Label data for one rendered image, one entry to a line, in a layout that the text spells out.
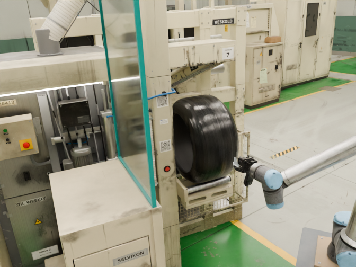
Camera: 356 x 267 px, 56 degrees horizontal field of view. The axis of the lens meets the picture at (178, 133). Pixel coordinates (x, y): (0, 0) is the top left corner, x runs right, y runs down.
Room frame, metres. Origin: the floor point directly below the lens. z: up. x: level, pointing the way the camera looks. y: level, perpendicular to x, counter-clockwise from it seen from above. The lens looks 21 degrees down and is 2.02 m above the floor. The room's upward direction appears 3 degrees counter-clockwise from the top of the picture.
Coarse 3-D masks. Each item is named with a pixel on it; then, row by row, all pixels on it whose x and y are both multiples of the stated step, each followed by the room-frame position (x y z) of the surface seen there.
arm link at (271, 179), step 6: (258, 168) 1.51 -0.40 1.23; (264, 168) 1.49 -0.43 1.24; (270, 168) 1.48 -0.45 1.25; (258, 174) 1.48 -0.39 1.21; (264, 174) 1.45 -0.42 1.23; (270, 174) 1.42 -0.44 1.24; (276, 174) 1.43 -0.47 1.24; (258, 180) 1.48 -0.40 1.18; (264, 180) 1.43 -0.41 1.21; (270, 180) 1.41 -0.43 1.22; (276, 180) 1.42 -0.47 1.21; (282, 180) 1.44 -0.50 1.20; (264, 186) 1.44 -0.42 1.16; (270, 186) 1.41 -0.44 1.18; (276, 186) 1.41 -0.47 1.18
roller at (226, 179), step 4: (224, 176) 2.01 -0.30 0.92; (228, 176) 2.01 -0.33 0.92; (212, 180) 1.97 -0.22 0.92; (216, 180) 1.97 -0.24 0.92; (220, 180) 1.97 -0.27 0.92; (224, 180) 1.98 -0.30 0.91; (228, 180) 1.99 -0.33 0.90; (196, 184) 1.92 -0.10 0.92; (200, 184) 1.92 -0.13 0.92; (204, 184) 1.93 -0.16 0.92; (208, 184) 1.93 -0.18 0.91; (212, 184) 1.94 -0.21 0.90; (216, 184) 1.95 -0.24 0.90; (188, 188) 1.88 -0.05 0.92; (192, 188) 1.89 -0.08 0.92; (196, 188) 1.89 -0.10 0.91; (200, 188) 1.90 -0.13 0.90; (204, 188) 1.92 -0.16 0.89; (188, 192) 1.87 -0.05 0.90
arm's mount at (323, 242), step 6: (318, 240) 1.65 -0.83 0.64; (324, 240) 1.65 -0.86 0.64; (330, 240) 1.64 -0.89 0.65; (318, 246) 1.60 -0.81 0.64; (324, 246) 1.59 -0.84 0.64; (318, 252) 1.55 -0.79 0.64; (324, 252) 1.55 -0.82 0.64; (318, 258) 1.51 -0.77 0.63; (324, 258) 1.50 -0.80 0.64; (318, 264) 1.46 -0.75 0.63; (324, 264) 1.46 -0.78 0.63; (330, 264) 1.45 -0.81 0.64; (336, 264) 1.45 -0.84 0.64
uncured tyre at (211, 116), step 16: (192, 96) 2.13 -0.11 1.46; (208, 96) 2.09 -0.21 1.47; (176, 112) 2.05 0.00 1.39; (192, 112) 1.92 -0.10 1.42; (208, 112) 1.92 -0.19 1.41; (224, 112) 1.95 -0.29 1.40; (176, 128) 2.32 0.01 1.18; (192, 128) 1.86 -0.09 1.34; (208, 128) 1.84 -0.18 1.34; (224, 128) 1.87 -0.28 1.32; (176, 144) 2.29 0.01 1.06; (192, 144) 1.85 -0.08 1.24; (208, 144) 1.80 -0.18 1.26; (224, 144) 1.83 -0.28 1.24; (176, 160) 2.13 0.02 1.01; (192, 160) 2.23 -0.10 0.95; (208, 160) 1.79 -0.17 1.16; (224, 160) 1.83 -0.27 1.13; (192, 176) 1.88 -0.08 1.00; (208, 176) 1.84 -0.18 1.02
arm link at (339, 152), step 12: (336, 144) 1.50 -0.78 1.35; (348, 144) 1.44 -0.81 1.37; (312, 156) 1.53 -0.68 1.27; (324, 156) 1.48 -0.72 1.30; (336, 156) 1.45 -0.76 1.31; (348, 156) 1.43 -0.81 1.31; (288, 168) 1.57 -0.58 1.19; (300, 168) 1.52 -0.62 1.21; (312, 168) 1.49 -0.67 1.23; (324, 168) 1.48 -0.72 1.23; (288, 180) 1.53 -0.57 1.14; (300, 180) 1.52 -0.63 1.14
